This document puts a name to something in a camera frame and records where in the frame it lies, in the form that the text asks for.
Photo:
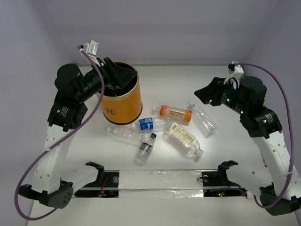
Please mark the orange label bottle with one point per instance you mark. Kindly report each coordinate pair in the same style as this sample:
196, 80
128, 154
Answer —
173, 113

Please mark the green yellow label bottle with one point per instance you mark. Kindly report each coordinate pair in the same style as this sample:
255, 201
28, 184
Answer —
183, 141

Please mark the clear unlabelled bottle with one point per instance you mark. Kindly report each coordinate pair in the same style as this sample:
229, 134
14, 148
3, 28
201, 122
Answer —
202, 120

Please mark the blue label bottle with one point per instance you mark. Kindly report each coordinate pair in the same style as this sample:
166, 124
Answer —
150, 123

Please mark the orange cylindrical bin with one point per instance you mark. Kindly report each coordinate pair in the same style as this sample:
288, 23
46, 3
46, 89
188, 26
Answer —
123, 106

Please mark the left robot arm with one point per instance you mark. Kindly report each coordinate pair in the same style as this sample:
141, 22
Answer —
65, 119

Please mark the small bottle black cap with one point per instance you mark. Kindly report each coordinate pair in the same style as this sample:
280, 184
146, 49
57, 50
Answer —
145, 149

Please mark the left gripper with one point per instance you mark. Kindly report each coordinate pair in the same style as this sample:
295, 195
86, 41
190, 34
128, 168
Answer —
108, 74

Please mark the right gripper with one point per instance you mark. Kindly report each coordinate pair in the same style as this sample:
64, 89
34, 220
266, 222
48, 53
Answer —
212, 91

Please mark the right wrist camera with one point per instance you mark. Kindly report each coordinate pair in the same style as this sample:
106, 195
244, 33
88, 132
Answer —
235, 71

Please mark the silver taped front rail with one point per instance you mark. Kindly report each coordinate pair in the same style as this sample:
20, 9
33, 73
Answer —
157, 184

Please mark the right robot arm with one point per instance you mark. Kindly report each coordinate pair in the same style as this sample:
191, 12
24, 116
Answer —
281, 195

